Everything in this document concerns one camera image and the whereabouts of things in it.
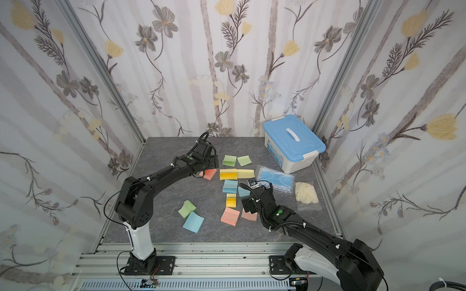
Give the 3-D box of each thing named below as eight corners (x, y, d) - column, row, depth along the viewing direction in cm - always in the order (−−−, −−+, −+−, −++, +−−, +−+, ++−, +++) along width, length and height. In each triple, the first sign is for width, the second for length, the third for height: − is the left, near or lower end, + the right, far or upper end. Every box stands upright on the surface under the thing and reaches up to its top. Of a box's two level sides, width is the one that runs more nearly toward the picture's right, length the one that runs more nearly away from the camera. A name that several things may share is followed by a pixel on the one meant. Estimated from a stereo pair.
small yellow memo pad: (226, 207, 93) (225, 205, 90) (226, 196, 97) (226, 193, 95) (236, 207, 93) (236, 205, 90) (236, 196, 97) (236, 193, 95)
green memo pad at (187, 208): (178, 212, 91) (176, 208, 87) (188, 202, 95) (187, 198, 91) (186, 219, 89) (184, 216, 85) (196, 209, 92) (194, 205, 89)
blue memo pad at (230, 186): (222, 192, 98) (222, 190, 96) (223, 182, 103) (222, 179, 101) (238, 192, 98) (238, 190, 96) (238, 182, 103) (238, 179, 101)
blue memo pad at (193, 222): (184, 227, 86) (182, 225, 83) (192, 213, 91) (190, 210, 88) (197, 233, 85) (196, 231, 82) (205, 219, 89) (203, 216, 86)
